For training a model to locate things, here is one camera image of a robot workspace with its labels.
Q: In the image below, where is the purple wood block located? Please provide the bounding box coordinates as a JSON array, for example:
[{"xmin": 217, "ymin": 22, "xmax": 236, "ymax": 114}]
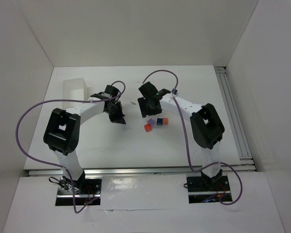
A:
[{"xmin": 147, "ymin": 118, "xmax": 155, "ymax": 126}]

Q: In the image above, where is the dark blue wood block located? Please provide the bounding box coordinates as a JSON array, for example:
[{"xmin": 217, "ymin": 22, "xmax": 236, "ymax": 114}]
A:
[{"xmin": 157, "ymin": 118, "xmax": 163, "ymax": 126}]

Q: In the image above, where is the red wood block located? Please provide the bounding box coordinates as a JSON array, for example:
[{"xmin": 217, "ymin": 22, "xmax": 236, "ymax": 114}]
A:
[{"xmin": 144, "ymin": 124, "xmax": 152, "ymax": 132}]

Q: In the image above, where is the orange wood block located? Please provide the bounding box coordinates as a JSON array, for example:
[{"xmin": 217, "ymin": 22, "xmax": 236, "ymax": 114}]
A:
[{"xmin": 162, "ymin": 117, "xmax": 169, "ymax": 125}]

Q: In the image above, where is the white plastic bin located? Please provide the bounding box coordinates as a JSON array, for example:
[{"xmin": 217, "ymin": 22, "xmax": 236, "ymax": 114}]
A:
[{"xmin": 62, "ymin": 78, "xmax": 88, "ymax": 100}]

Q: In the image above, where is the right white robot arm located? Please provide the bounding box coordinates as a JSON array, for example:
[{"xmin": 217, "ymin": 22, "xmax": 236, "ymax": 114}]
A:
[{"xmin": 138, "ymin": 82, "xmax": 225, "ymax": 188}]

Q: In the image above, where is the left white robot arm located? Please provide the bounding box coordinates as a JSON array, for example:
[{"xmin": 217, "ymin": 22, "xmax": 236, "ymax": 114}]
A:
[{"xmin": 43, "ymin": 85, "xmax": 126, "ymax": 190}]

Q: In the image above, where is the blue wood block far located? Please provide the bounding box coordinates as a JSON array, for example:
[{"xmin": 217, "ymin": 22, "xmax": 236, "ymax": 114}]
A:
[{"xmin": 172, "ymin": 89, "xmax": 178, "ymax": 95}]

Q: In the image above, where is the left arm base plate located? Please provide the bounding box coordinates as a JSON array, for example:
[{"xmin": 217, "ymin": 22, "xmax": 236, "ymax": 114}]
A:
[{"xmin": 48, "ymin": 177, "xmax": 102, "ymax": 206}]

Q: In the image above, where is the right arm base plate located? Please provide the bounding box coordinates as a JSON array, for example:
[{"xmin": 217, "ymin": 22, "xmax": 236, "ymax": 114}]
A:
[{"xmin": 183, "ymin": 176, "xmax": 233, "ymax": 204}]

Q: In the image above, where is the aluminium rail right side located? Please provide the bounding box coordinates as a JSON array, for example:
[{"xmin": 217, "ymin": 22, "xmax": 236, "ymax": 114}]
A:
[{"xmin": 214, "ymin": 67, "xmax": 256, "ymax": 171}]

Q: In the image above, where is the aluminium rail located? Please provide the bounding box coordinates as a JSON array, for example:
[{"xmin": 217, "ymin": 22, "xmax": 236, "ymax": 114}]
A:
[
  {"xmin": 214, "ymin": 67, "xmax": 256, "ymax": 171},
  {"xmin": 28, "ymin": 166, "xmax": 255, "ymax": 177}
]

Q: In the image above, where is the aluminium rail front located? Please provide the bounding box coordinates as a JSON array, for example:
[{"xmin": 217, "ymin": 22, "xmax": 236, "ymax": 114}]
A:
[{"xmin": 28, "ymin": 166, "xmax": 255, "ymax": 177}]

